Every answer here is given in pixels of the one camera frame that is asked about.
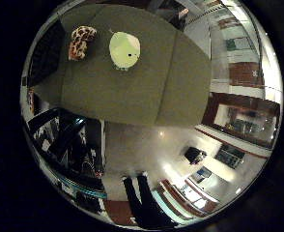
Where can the brown framed window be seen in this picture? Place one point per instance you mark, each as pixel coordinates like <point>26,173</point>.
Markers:
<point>209,109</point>

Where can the leopard print plush toy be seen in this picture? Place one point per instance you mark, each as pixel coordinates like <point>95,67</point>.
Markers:
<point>79,45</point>

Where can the person in dark clothes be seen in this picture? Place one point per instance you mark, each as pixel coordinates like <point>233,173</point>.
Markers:
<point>180,13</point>

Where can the person in black trousers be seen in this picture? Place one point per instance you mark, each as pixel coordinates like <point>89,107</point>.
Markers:
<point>148,206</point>

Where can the round green plush toy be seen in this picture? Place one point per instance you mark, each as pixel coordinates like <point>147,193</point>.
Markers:
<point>124,48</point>

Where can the black chair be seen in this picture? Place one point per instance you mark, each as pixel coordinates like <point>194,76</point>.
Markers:
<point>193,154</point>

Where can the black plastic container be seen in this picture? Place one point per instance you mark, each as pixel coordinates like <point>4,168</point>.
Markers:
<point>45,54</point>

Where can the black equipment cart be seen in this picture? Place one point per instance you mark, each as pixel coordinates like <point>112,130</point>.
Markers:
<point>68,141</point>

